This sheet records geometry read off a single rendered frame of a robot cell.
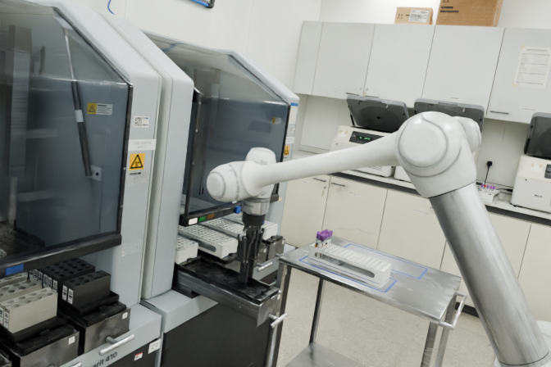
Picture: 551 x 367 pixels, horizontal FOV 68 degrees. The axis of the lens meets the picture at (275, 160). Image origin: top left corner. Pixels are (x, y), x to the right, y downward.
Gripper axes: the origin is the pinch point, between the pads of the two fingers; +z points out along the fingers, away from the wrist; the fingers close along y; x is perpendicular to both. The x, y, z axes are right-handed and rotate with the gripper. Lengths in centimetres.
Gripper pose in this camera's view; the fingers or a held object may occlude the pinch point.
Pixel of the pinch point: (246, 269)
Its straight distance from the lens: 143.2
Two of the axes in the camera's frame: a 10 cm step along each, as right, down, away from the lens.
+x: 8.5, 1.9, -4.9
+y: -5.1, 0.6, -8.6
